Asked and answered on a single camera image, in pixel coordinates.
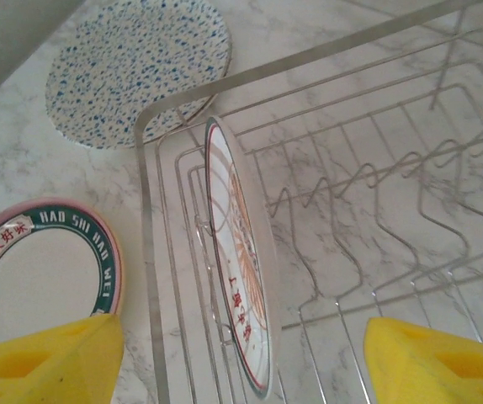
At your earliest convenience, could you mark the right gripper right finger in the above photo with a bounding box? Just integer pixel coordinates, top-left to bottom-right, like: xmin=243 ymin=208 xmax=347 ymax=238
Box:
xmin=363 ymin=316 xmax=483 ymax=404

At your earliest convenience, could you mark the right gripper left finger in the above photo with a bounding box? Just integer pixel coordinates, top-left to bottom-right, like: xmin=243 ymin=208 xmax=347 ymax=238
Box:
xmin=0 ymin=313 xmax=125 ymax=404

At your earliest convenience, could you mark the green rimmed lettered plate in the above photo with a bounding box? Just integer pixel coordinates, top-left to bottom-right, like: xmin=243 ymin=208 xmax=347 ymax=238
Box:
xmin=0 ymin=207 xmax=119 ymax=351

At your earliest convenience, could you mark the pink plate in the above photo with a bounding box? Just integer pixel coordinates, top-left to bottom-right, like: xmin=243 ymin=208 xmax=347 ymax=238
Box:
xmin=0 ymin=197 xmax=125 ymax=316

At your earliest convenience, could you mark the orange sunburst pattern plate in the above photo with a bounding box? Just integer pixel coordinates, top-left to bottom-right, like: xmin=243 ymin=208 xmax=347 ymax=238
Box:
xmin=204 ymin=115 xmax=283 ymax=401

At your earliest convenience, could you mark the blue speckled white plate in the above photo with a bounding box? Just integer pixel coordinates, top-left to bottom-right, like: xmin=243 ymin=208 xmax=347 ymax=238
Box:
xmin=44 ymin=0 xmax=233 ymax=149

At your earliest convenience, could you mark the metal wire dish rack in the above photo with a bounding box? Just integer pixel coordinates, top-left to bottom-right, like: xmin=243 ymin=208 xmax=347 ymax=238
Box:
xmin=134 ymin=0 xmax=483 ymax=404

